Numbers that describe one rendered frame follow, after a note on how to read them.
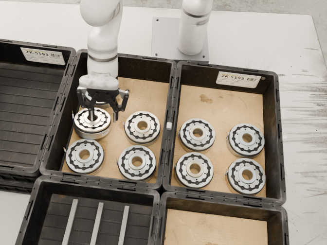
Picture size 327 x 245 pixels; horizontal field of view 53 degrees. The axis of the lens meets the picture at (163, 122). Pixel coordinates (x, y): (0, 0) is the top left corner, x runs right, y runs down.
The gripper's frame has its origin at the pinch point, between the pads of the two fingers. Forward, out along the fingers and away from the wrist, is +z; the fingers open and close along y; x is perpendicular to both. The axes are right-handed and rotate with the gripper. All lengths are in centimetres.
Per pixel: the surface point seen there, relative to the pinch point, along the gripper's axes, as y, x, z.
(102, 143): -0.1, 2.9, 7.9
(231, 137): -36.4, 2.4, 2.1
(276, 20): -64, -64, -7
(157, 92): -14.8, -14.4, 0.6
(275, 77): -48, -11, -11
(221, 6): -62, -170, 29
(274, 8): -102, -171, 26
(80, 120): 6.6, 0.2, 2.2
